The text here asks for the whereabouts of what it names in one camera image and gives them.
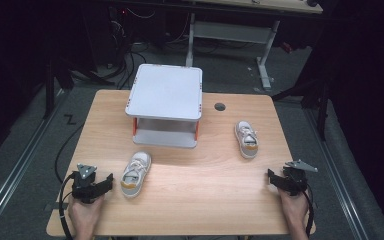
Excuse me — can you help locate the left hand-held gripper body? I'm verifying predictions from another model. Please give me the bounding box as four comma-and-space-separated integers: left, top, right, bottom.
71, 163, 105, 205

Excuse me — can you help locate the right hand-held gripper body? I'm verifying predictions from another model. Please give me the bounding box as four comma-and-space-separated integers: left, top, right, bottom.
281, 159, 319, 197

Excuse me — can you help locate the white and orange small sneaker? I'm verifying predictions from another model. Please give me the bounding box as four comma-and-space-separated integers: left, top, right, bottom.
234, 120, 259, 160
119, 151, 153, 199

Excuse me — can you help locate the white two-tier shoe rack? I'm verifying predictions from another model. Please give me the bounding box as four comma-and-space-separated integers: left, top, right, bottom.
124, 63, 204, 149

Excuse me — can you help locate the person's left hand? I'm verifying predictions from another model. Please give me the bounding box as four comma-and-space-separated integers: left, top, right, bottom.
68, 195, 106, 235

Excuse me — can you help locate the person's right hand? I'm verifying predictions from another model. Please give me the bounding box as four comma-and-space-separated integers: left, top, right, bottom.
274, 185, 310, 232

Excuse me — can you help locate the black metal stand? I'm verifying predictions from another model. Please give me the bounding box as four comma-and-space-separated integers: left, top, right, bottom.
271, 74, 333, 142
42, 58, 76, 120

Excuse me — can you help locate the white-legged wooden desk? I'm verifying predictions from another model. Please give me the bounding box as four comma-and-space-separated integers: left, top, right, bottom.
184, 0, 324, 92

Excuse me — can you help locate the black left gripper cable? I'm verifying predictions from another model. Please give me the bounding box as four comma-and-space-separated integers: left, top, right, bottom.
57, 172, 76, 240

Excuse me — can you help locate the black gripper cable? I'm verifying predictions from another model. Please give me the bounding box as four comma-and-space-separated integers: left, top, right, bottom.
57, 172, 76, 240
303, 188, 316, 238

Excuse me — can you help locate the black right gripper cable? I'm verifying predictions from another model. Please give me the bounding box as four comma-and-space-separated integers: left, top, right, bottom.
303, 188, 316, 238

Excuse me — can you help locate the black floor cable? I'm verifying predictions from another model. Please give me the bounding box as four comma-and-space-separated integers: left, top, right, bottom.
54, 123, 85, 184

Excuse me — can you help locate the metal floor rail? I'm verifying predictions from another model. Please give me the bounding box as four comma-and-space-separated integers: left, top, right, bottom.
303, 109, 370, 240
0, 89, 66, 234

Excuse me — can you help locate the tangle of black cables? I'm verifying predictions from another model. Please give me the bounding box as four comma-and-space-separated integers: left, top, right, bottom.
108, 8, 149, 89

